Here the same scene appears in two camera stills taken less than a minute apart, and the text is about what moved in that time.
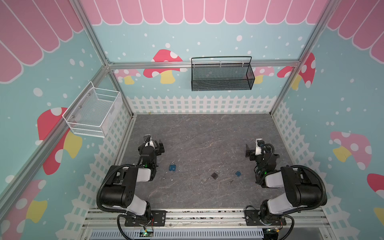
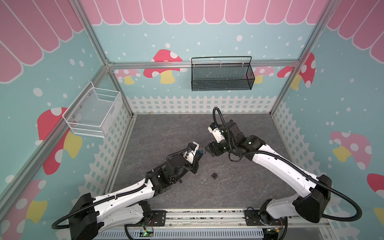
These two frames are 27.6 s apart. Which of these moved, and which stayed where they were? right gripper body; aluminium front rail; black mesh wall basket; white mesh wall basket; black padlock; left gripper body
Moved: right gripper body; left gripper body
Stayed: white mesh wall basket; black mesh wall basket; aluminium front rail; black padlock
